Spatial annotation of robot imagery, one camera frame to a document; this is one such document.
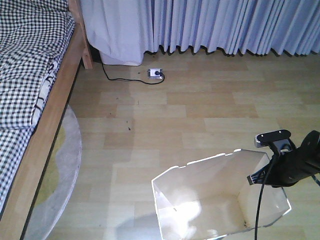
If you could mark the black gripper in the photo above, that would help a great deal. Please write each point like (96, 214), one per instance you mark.
(292, 167)

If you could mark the white plastic trash bin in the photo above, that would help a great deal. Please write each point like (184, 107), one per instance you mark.
(211, 198)

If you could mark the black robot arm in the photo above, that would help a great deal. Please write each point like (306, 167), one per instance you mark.
(310, 142)

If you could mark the floor power socket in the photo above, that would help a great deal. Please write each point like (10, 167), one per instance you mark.
(155, 74)

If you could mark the round grey rug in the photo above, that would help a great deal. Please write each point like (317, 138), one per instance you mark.
(58, 180)

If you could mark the white pleated curtain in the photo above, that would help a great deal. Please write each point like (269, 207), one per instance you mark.
(123, 30)

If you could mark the black white checkered bedding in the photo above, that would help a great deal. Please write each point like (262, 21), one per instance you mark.
(34, 36)

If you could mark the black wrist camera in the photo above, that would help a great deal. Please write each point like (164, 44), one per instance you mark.
(278, 141)

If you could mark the wooden bed frame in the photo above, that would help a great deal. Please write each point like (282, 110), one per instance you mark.
(27, 182)

